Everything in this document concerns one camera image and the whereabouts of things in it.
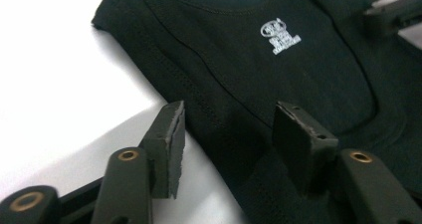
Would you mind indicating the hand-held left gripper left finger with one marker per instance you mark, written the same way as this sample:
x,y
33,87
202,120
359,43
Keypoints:
x,y
166,151

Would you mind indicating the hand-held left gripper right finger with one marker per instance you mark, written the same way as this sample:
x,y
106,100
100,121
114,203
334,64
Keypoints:
x,y
302,147

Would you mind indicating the black tank top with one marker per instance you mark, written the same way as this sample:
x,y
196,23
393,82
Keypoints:
x,y
249,78

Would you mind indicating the white board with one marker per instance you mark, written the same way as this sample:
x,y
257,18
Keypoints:
x,y
59,84

